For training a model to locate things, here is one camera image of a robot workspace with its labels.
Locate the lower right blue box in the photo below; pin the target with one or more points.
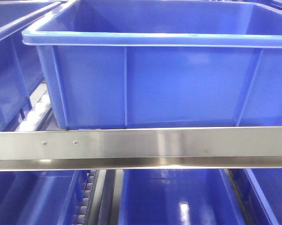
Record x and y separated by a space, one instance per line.
261 193

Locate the centre blue plastic box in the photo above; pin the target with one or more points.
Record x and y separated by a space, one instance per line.
161 63

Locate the lower shelf roller track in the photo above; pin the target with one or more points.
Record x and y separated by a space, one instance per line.
88 213

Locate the lower centre blue box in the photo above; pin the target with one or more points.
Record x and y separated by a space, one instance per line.
178 197

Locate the stainless steel shelf beam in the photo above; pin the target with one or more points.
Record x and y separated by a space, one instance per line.
175 148

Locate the white upper shelf rollers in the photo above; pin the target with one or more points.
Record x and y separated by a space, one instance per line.
41 107

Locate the blue plastic box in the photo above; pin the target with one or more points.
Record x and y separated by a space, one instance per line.
20 68
161 63

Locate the lower left blue box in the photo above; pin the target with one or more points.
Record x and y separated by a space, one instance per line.
41 197

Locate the left blue plastic box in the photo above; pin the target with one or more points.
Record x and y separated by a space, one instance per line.
20 68

